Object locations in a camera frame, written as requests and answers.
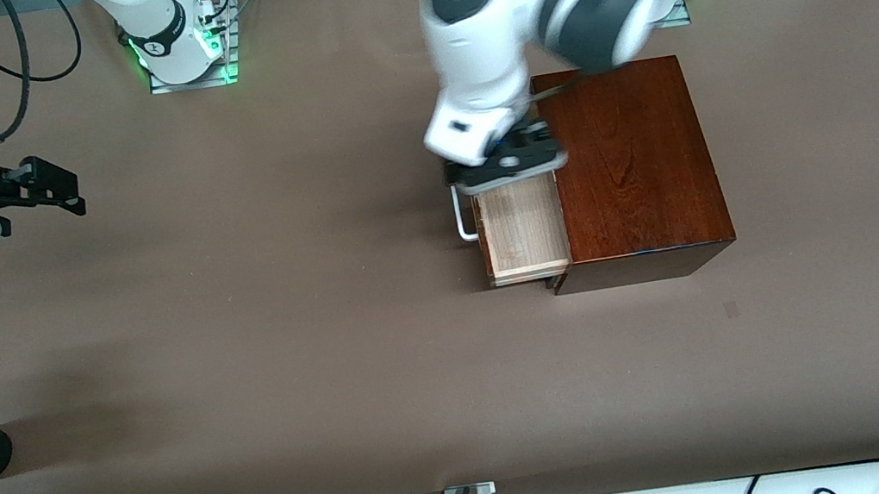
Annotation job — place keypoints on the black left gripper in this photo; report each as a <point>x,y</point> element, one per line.
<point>534,134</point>

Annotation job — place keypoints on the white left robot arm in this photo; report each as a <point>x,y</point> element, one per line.
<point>477,32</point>

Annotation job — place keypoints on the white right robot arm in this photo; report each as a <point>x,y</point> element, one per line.
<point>153,19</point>

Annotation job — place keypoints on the dark brown wooden cabinet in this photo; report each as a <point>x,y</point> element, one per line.
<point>639,182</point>

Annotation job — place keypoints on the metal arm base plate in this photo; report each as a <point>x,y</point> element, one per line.
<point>680,17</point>
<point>193,84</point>

